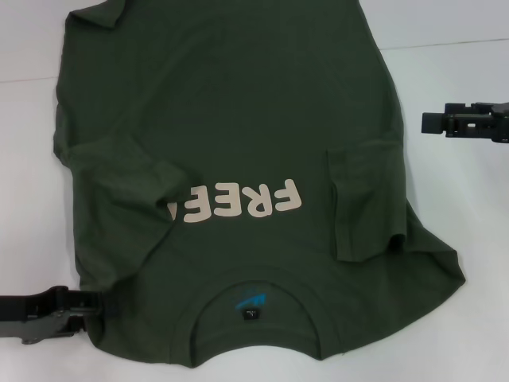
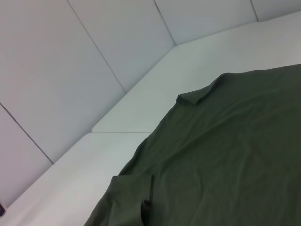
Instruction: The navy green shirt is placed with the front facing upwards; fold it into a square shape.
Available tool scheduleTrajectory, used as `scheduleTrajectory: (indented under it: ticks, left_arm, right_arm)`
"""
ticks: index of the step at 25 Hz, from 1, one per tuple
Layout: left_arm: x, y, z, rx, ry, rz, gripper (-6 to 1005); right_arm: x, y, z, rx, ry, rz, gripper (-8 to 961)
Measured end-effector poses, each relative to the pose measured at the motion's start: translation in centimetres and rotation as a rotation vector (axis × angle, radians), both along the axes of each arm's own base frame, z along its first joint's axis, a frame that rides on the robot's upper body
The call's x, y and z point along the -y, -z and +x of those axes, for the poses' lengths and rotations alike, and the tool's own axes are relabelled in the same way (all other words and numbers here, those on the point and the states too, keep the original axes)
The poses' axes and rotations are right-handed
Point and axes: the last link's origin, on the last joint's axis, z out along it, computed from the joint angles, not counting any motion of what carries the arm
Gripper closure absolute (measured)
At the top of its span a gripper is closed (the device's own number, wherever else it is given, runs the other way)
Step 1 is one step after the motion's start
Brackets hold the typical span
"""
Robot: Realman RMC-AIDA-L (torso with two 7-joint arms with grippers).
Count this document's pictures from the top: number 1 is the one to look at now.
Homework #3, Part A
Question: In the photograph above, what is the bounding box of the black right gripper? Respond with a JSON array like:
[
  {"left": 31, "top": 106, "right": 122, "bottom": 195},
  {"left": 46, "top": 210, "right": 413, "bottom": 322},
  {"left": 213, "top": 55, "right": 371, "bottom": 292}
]
[{"left": 421, "top": 101, "right": 509, "bottom": 145}]

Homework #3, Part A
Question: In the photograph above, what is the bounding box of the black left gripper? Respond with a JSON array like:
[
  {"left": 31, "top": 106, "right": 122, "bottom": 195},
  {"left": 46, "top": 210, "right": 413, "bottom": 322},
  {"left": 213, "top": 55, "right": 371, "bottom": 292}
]
[{"left": 0, "top": 285, "right": 118, "bottom": 346}]

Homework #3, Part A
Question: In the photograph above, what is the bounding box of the dark green printed t-shirt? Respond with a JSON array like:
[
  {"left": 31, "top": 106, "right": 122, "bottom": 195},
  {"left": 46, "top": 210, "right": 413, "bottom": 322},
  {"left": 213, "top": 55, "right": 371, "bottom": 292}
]
[{"left": 51, "top": 0, "right": 466, "bottom": 359}]

